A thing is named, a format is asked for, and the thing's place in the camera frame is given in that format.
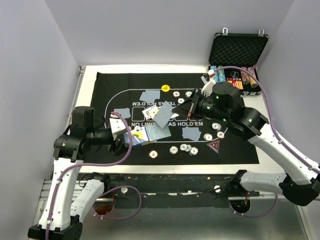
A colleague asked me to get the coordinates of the purple tan chip row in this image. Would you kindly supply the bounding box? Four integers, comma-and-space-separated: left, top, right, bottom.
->
246, 66, 259, 88

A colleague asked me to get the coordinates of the aluminium mounting rail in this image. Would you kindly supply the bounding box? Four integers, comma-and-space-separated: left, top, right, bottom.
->
39, 177, 306, 201

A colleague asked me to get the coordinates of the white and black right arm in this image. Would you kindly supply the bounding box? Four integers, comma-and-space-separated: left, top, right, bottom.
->
172, 82, 320, 206

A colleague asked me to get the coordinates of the yellow round dealer button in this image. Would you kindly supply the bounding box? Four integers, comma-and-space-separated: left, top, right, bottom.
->
161, 84, 171, 92

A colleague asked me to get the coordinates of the blue white 5 chip far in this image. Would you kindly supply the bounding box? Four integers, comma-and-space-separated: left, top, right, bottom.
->
177, 98, 185, 104

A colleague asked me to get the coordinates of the king of diamonds card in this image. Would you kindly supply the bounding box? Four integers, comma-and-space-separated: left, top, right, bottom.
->
142, 105, 159, 120

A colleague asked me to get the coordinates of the blue playing card deck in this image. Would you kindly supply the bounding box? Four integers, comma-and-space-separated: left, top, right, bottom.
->
130, 124, 171, 147

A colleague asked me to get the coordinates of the green chip row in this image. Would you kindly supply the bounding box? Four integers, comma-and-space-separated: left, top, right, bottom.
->
217, 65, 226, 83

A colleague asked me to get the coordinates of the blue back card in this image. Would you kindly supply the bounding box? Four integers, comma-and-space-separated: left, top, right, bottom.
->
182, 126, 202, 142
114, 107, 131, 119
139, 90, 160, 103

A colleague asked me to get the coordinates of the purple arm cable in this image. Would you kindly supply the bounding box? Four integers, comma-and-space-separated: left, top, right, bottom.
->
207, 65, 320, 218
44, 111, 143, 240

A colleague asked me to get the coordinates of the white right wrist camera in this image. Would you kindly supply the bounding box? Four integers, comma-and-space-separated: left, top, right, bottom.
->
201, 74, 216, 97

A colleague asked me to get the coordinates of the red triangular dealer marker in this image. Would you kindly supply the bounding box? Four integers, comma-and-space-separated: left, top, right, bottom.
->
207, 140, 220, 154

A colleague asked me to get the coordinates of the blue white 5 chip right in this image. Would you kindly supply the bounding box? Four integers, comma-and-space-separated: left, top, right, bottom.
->
211, 122, 222, 131

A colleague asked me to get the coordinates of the red white chip near edge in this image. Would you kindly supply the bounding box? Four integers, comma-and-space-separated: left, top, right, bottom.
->
148, 150, 158, 159

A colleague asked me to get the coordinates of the blue back card being drawn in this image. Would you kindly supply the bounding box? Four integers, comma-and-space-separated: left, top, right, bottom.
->
153, 101, 174, 129

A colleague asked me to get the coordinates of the red orange card box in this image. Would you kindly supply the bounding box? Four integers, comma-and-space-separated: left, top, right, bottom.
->
226, 77, 244, 90

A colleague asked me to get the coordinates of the red brown chip row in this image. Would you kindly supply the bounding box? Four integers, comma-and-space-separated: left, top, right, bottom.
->
240, 66, 250, 85

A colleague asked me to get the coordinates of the blue white 5 chip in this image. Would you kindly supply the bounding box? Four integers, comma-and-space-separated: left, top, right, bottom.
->
211, 122, 222, 131
177, 98, 185, 104

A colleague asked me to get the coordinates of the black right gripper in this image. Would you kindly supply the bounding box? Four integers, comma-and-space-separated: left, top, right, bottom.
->
171, 88, 230, 123

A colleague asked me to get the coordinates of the black poker table mat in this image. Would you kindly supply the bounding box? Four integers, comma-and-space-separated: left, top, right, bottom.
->
78, 71, 260, 166

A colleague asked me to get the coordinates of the blue white chip stack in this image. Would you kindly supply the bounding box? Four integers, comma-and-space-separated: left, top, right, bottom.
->
188, 147, 199, 156

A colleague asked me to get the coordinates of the light blue chip row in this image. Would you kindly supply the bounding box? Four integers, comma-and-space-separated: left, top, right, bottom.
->
209, 65, 218, 75

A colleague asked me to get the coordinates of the black aluminium poker chip case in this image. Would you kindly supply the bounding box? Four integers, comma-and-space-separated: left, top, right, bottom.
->
208, 27, 269, 96

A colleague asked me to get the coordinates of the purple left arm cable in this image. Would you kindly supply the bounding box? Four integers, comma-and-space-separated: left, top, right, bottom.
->
44, 111, 143, 240

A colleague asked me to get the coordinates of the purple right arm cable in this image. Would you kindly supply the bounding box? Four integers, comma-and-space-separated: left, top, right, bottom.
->
207, 65, 320, 218

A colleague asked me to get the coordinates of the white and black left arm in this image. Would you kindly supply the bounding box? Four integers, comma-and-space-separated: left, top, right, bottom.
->
27, 106, 115, 240

